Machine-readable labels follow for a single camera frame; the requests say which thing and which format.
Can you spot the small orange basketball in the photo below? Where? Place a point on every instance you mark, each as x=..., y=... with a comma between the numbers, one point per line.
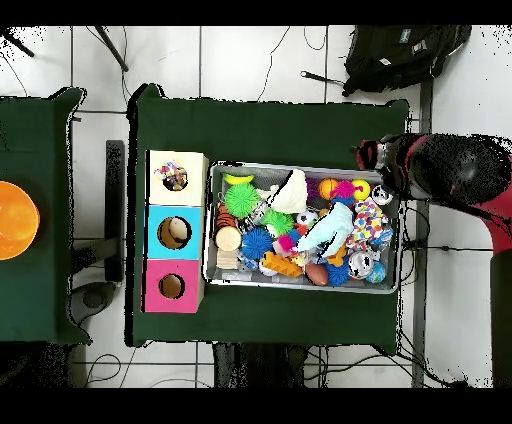
x=328, y=188

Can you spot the green spiky ball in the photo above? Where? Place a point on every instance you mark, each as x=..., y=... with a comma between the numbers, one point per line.
x=241, y=200

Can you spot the grey round base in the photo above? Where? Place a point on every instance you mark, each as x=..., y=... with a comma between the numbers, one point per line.
x=92, y=300

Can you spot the pink spiky ball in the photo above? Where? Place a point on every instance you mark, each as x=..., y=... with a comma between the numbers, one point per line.
x=344, y=190

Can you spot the mint green cloth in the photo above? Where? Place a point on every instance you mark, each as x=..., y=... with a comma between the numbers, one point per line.
x=332, y=228

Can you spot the black tripod leg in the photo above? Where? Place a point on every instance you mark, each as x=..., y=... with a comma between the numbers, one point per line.
x=112, y=48
x=18, y=43

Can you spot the silver drink can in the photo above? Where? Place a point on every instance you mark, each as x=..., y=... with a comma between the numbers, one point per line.
x=361, y=265

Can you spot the wooden box with three holes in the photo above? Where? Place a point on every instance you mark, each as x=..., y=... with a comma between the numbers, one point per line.
x=154, y=240

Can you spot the orange plastic bowl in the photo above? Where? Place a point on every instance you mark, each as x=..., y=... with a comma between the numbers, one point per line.
x=16, y=220

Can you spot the tan round wooden block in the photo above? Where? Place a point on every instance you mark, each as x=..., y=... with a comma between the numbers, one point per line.
x=228, y=238

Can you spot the small soccer ball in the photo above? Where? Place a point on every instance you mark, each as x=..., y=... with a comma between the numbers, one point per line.
x=308, y=218

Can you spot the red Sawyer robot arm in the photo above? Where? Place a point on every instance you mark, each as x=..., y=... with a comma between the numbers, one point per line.
x=456, y=168

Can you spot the polka-dot cloth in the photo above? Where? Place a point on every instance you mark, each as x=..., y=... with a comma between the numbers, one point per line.
x=368, y=222

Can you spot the orange plastic toy brick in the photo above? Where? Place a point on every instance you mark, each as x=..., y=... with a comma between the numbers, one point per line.
x=282, y=265

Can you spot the blue spiky ball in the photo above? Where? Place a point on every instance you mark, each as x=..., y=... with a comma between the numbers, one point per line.
x=257, y=243

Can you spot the cream yellow cloth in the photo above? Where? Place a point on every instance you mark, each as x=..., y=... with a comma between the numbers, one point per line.
x=292, y=194

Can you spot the white patterned cloth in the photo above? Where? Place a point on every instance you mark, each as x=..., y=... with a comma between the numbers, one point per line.
x=171, y=174

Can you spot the black backpack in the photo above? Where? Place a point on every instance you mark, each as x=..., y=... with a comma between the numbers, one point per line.
x=400, y=56

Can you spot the dark green side tablecloth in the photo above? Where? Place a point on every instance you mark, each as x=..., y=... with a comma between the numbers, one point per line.
x=48, y=304

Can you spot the clear mesh bin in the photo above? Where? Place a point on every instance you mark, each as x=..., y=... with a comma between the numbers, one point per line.
x=232, y=276

